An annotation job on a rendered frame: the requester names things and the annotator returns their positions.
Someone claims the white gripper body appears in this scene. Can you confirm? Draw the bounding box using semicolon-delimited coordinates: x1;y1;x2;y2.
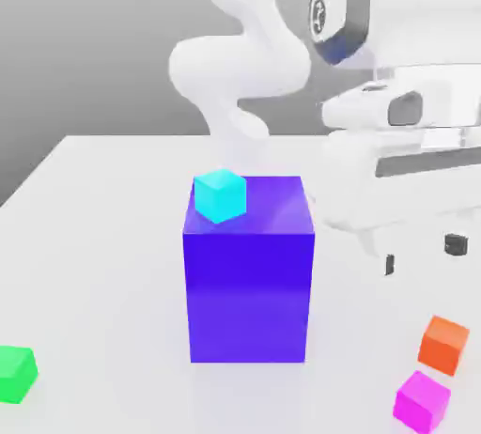
319;128;481;233

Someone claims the small orange cube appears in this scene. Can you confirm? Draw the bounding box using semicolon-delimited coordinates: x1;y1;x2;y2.
417;315;471;378

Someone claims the small cyan cube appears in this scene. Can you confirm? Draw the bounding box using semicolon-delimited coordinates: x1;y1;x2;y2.
193;167;248;225

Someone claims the small magenta cube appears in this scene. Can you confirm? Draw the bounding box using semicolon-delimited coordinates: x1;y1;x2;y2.
393;369;452;434

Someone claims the small green cube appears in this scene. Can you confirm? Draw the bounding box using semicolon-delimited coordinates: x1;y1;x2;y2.
0;345;39;405

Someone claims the large purple box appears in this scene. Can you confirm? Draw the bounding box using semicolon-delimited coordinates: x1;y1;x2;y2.
182;175;316;364

